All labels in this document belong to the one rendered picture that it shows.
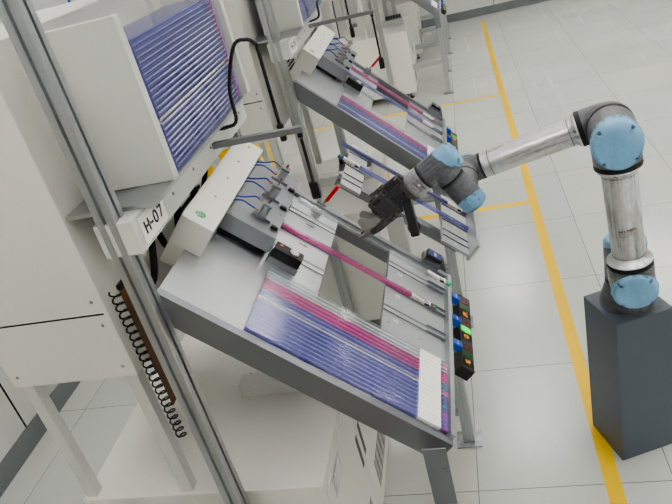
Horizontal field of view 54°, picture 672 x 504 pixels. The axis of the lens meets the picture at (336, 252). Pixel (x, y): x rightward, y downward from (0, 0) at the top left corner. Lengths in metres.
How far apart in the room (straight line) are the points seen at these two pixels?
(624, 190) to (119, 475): 1.49
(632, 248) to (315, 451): 0.96
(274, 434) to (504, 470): 0.92
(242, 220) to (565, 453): 1.41
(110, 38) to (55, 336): 0.65
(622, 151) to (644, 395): 0.88
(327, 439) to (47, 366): 0.69
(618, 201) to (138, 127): 1.15
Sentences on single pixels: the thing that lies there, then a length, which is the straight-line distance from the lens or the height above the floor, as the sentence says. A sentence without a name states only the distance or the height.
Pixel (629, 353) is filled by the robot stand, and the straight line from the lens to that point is 2.16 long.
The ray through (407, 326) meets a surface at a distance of 1.73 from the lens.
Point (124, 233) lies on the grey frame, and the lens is 1.28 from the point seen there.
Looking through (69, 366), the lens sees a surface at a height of 1.05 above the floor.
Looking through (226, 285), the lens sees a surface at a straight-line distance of 1.50.
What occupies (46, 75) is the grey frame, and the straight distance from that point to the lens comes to 1.21.
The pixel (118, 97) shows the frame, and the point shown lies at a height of 1.57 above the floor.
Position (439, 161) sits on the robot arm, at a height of 1.15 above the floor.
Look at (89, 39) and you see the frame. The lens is 1.33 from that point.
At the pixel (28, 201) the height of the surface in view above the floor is 1.44.
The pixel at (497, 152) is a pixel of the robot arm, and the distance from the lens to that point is 1.87.
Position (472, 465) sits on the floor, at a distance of 2.45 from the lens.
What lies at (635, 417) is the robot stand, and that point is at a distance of 2.34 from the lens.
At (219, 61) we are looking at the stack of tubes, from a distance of 1.76.
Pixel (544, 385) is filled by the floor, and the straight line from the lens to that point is 2.71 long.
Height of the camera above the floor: 1.80
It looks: 28 degrees down
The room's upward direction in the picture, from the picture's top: 15 degrees counter-clockwise
